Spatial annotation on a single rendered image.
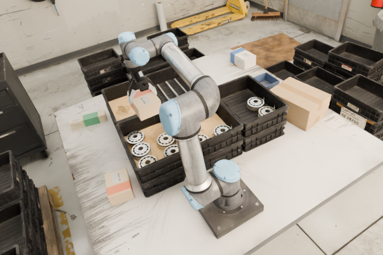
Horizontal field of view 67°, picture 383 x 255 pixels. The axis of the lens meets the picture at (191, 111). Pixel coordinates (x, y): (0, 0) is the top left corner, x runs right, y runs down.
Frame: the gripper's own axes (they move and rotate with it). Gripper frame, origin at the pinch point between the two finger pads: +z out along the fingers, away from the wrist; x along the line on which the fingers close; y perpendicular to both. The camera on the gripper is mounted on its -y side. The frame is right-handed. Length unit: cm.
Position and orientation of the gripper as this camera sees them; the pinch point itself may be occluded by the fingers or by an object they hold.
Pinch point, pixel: (144, 100)
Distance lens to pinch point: 149.0
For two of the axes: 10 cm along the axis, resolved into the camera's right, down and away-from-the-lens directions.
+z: 1.1, 7.7, 6.2
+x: -8.7, 3.8, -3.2
